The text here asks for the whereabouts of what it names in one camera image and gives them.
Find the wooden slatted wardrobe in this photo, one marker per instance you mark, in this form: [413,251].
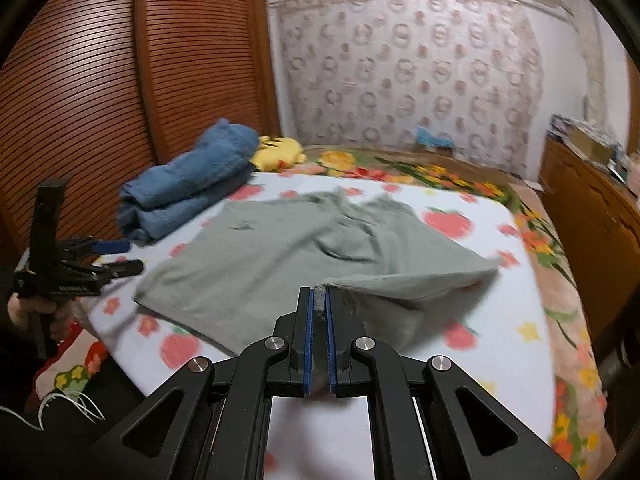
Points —
[98,90]

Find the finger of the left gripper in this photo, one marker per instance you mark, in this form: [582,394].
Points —
[123,269]
[111,247]

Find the floral orange bed quilt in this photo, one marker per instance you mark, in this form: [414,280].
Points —
[550,284]

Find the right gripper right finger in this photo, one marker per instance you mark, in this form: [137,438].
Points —
[348,377]

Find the folded blue jeans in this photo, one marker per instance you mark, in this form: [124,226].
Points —
[165,197]

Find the cardboard box on cabinet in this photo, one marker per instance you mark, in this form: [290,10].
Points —
[592,143]

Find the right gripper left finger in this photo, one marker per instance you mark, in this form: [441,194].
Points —
[292,374]

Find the yellow plush toy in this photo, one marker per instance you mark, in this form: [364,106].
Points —
[276,154]

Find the white strawberry print blanket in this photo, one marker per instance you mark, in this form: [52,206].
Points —
[420,419]

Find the grey-green pants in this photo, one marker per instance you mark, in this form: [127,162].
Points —
[245,269]

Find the wooden sideboard cabinet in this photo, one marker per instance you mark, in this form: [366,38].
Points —
[598,226]

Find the person's left hand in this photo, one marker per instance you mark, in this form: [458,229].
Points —
[20,310]

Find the patterned lace curtain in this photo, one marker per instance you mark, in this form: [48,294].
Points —
[369,73]

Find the blue tissue box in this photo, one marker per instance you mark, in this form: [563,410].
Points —
[427,139]

